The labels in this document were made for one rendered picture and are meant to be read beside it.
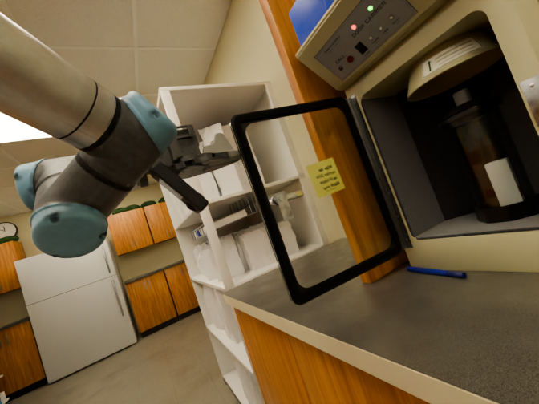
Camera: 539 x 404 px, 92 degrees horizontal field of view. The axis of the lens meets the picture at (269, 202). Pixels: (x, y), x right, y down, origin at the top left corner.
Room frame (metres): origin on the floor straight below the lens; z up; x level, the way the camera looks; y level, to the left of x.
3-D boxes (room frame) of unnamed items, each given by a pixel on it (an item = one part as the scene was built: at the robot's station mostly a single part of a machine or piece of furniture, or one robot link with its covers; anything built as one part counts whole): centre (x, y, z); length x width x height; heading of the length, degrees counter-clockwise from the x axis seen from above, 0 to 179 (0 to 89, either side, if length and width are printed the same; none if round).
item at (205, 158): (0.49, 0.09, 1.31); 0.09 x 0.05 x 0.02; 118
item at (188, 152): (0.48, 0.15, 1.34); 0.12 x 0.08 x 0.09; 118
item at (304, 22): (0.56, -0.25, 1.56); 0.10 x 0.10 x 0.09; 28
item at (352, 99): (0.63, -0.27, 1.19); 0.03 x 0.02 x 0.39; 28
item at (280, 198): (0.52, -0.02, 1.18); 0.02 x 0.02 x 0.06; 22
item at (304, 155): (0.57, -0.12, 1.19); 0.30 x 0.01 x 0.40; 112
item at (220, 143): (0.52, 0.05, 1.34); 0.09 x 0.03 x 0.06; 118
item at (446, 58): (0.53, -0.44, 1.34); 0.18 x 0.18 x 0.05
